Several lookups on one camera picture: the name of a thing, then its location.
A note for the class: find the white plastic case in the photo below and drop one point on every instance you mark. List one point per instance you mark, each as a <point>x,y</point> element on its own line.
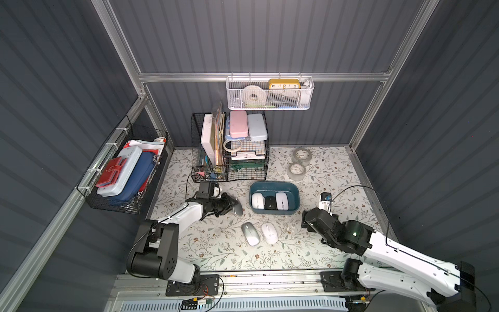
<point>132,154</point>

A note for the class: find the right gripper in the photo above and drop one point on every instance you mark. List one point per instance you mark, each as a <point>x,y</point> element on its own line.
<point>312,220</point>

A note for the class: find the navy blue pouch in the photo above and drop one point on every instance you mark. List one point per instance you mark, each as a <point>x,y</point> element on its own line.
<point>139,176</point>

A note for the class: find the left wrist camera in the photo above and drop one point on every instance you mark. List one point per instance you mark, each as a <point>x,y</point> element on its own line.
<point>208,190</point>

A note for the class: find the pink pencil case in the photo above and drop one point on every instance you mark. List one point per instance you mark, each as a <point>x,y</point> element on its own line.
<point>238,124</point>

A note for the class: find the black wire side basket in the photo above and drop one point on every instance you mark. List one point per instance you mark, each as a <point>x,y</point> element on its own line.
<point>127,134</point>

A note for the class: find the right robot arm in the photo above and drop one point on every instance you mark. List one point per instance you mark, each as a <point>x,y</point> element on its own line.
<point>385,265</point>

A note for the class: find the white tape roll in basket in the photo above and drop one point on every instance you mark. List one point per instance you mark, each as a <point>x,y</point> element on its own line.
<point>253,95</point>

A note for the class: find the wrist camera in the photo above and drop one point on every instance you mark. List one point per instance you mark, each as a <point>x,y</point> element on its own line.
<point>325,202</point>
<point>208,190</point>

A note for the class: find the light grey pencil case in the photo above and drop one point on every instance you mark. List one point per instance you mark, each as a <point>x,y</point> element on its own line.
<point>257,127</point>

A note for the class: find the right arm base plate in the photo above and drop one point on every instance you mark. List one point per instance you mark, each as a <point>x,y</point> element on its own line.
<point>333,282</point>

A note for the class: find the black mouse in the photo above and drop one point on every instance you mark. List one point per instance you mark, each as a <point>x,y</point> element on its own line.
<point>270,203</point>

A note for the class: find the silver grey mouse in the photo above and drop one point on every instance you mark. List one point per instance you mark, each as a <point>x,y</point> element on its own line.
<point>282,201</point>

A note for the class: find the yellow clock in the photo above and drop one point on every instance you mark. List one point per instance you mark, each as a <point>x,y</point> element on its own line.
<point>284,84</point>

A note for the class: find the white rounded mouse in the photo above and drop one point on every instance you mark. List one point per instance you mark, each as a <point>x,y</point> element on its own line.
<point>258,201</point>

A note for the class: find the red wallet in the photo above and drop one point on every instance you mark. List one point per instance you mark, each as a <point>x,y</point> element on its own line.
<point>111,172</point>

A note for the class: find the white mesh wall basket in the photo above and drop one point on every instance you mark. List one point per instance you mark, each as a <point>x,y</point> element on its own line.
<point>277,100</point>

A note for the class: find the clear tape roll near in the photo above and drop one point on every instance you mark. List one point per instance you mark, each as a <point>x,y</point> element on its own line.
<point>296,171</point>

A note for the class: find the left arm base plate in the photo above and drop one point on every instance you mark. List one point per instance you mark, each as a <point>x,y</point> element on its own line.
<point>203,285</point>

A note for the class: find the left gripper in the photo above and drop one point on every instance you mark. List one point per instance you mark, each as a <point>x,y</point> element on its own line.
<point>223,203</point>

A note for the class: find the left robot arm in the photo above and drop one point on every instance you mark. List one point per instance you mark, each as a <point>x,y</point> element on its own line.
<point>155,250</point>

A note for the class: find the white book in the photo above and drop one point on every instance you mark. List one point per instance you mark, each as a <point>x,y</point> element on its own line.
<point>207,138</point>

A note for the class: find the teal storage box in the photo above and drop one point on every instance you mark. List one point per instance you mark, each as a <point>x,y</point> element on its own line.
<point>270,188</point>

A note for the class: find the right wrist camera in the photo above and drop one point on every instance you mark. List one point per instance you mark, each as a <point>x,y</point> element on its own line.
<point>325,202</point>

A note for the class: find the clear tape roll far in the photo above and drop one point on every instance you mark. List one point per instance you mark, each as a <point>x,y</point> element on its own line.
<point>302,156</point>

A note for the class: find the clear tape roll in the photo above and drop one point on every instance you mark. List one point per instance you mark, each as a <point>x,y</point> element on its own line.
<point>302,156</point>
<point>296,171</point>

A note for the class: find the black wire desk organizer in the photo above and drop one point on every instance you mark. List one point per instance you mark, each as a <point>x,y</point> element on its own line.
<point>242,159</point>

